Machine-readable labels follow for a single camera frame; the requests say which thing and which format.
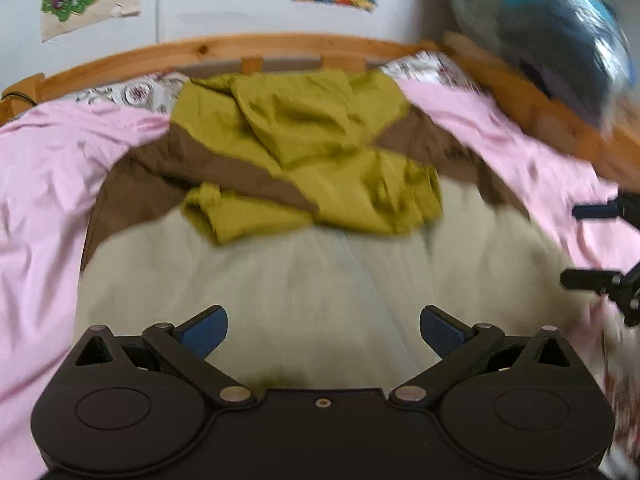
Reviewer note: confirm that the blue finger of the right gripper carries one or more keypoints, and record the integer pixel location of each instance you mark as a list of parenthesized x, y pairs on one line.
[(624, 205), (622, 288)]

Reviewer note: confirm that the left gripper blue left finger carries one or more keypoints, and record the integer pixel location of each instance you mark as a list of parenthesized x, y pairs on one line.
[(184, 349)]

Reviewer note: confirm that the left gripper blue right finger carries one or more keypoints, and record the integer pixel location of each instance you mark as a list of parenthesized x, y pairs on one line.
[(462, 349)]

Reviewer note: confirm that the beige brown olive hooded jacket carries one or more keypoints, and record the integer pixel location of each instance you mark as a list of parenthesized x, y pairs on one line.
[(321, 308)]

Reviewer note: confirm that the plastic bag of clothes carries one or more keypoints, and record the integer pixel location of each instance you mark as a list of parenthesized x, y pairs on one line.
[(572, 50)]

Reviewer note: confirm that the wooden bed frame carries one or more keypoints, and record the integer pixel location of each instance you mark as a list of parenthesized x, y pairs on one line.
[(615, 155)]

